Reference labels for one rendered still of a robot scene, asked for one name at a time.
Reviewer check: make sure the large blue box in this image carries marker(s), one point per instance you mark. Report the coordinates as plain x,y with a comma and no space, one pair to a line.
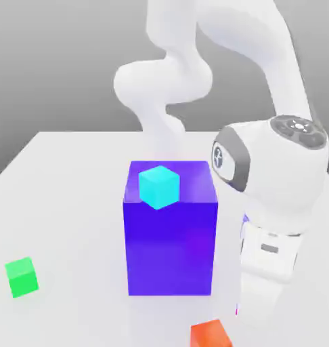
170,249

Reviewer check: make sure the small green cube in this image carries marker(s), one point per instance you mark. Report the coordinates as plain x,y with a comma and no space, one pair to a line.
21,278

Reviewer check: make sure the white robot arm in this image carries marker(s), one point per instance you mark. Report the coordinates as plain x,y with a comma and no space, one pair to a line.
278,173

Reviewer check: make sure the small orange cube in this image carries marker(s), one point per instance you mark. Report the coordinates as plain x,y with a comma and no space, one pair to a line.
209,334

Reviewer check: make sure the small cyan cube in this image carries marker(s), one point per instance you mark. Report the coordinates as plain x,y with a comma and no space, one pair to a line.
159,187

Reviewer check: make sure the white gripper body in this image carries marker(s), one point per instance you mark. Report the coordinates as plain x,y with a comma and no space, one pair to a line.
260,298

